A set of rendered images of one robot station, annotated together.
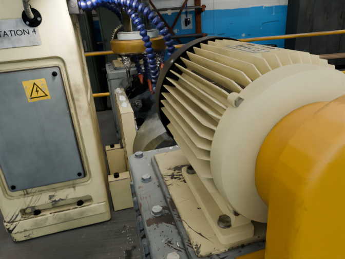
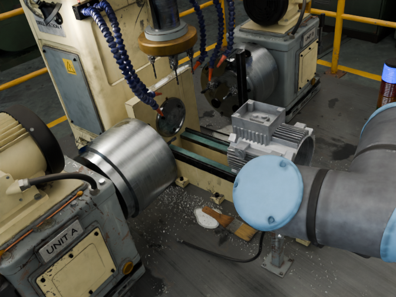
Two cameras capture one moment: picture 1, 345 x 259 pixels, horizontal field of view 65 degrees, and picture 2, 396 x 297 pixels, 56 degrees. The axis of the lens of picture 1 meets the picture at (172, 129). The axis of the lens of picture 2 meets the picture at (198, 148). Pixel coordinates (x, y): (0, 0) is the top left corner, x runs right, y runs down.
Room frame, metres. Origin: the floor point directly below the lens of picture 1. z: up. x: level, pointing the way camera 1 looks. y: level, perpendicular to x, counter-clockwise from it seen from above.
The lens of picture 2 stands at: (0.34, -0.87, 1.73)
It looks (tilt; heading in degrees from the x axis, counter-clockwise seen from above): 37 degrees down; 57
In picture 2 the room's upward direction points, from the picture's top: 9 degrees counter-clockwise
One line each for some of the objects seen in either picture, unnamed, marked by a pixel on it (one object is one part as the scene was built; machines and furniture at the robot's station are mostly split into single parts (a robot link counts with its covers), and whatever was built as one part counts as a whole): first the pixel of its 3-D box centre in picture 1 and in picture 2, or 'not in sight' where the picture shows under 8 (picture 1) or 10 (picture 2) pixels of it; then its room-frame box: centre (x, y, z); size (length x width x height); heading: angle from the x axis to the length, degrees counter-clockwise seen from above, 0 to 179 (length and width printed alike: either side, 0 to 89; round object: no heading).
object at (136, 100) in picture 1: (144, 97); (243, 76); (1.24, 0.12, 1.04); 0.41 x 0.25 x 0.25; 13
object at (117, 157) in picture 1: (119, 146); (161, 122); (0.88, 0.20, 0.97); 0.30 x 0.11 x 0.34; 13
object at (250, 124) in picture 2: not in sight; (258, 122); (0.98, -0.22, 1.11); 0.12 x 0.11 x 0.07; 104
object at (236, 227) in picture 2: not in sight; (227, 221); (0.82, -0.22, 0.80); 0.21 x 0.05 x 0.01; 99
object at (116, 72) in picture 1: (137, 94); (276, 62); (1.50, 0.18, 0.99); 0.35 x 0.31 x 0.37; 13
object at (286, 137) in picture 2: not in sight; (271, 151); (0.99, -0.26, 1.01); 0.20 x 0.19 x 0.19; 104
